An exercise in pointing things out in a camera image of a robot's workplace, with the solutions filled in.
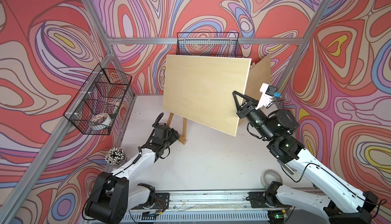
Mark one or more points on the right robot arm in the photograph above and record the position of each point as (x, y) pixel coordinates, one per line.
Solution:
(341, 203)

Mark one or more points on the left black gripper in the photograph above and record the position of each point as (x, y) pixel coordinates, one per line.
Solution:
(172, 135)

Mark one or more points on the patterned tape roll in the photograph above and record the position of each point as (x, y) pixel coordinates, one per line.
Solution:
(100, 121)

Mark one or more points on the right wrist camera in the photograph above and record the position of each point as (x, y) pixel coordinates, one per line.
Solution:
(269, 96)

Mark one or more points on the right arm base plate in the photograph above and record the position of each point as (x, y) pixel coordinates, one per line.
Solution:
(257, 199)

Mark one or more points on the black wire basket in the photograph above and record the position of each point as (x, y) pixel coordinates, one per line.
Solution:
(210, 44)
(103, 92)

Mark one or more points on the plywood board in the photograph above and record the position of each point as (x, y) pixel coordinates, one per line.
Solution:
(200, 89)
(258, 74)

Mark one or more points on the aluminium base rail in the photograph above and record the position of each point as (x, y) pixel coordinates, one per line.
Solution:
(208, 206)

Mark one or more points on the back black wire basket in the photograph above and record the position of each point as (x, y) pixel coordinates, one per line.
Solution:
(210, 44)

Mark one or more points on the wooden easel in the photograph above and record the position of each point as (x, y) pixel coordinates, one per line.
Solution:
(182, 128)

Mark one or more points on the clear tape roll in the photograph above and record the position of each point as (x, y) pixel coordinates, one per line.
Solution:
(268, 176)

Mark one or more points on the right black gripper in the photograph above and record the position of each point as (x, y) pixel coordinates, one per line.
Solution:
(250, 105)

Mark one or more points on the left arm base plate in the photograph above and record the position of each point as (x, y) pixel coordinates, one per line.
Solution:
(158, 201)

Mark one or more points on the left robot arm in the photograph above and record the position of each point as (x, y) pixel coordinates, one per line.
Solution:
(112, 196)

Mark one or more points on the left black wire basket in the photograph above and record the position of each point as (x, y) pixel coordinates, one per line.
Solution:
(103, 92)

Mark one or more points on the cup of pencils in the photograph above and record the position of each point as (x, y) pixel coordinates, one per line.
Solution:
(115, 157)

